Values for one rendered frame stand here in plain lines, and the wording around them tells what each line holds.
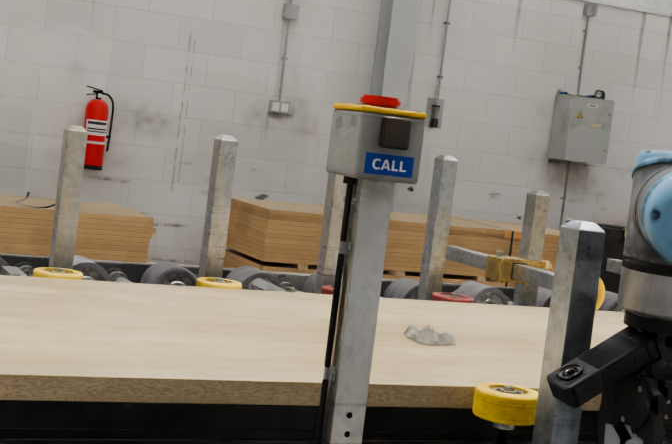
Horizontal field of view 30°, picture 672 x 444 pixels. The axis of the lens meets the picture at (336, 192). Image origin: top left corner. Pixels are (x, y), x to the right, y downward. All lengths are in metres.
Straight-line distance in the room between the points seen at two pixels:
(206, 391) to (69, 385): 0.15
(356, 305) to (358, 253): 0.05
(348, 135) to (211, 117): 7.48
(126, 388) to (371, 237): 0.34
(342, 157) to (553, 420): 0.38
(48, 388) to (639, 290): 0.62
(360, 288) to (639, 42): 9.25
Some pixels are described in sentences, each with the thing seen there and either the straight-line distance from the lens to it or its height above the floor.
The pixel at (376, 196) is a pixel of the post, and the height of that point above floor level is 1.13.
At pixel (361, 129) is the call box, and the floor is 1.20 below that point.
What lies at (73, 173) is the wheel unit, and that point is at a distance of 2.24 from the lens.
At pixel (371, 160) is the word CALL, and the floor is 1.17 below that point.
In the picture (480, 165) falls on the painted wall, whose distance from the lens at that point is 9.62.
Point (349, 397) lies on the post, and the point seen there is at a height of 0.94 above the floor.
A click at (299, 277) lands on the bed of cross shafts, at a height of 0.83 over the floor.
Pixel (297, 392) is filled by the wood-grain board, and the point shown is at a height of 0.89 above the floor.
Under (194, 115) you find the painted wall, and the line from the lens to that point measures 8.64.
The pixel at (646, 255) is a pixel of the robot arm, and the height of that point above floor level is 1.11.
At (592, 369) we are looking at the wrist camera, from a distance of 1.30.
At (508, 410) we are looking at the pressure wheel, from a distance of 1.51.
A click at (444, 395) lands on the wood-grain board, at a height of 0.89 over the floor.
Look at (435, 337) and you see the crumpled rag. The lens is 1.84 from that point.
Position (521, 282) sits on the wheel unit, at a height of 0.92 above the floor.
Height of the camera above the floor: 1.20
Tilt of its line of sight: 3 degrees down
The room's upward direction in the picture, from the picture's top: 7 degrees clockwise
